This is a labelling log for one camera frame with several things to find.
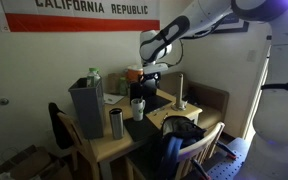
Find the black jacket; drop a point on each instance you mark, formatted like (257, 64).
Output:
(57, 130)

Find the white paper sheet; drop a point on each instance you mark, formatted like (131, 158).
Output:
(112, 99)

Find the red black clamp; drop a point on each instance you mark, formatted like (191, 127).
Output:
(226, 150)
(199, 169)

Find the cardboard tube on metal holder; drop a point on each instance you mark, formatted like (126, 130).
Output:
(180, 96)

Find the cardboard box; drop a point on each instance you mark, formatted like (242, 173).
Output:
(20, 163)

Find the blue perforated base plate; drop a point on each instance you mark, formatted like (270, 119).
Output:
(227, 166)

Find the black desk mat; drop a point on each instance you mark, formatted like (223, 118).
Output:
(139, 130)

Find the wooden chair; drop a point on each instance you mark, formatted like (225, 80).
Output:
(69, 130)
(200, 143)

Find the stainless steel tumbler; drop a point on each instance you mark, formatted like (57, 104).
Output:
(116, 125)

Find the brown paper bag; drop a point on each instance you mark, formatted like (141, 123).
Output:
(114, 83)

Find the plastic bottle with green cap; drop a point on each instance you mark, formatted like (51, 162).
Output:
(93, 78)

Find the round metal wall stop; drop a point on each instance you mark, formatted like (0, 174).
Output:
(3, 101)

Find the California Republic flag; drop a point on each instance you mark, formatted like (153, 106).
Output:
(84, 23)

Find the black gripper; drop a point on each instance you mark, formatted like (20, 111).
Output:
(150, 80)

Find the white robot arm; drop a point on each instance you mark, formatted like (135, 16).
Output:
(277, 110)

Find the grey trash bin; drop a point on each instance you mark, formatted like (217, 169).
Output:
(89, 113)

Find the white mug with green logo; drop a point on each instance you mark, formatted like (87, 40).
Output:
(137, 111)

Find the blue grey backpack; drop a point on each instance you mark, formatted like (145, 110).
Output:
(180, 130)

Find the white wall switch plate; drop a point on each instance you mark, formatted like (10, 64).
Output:
(251, 55)

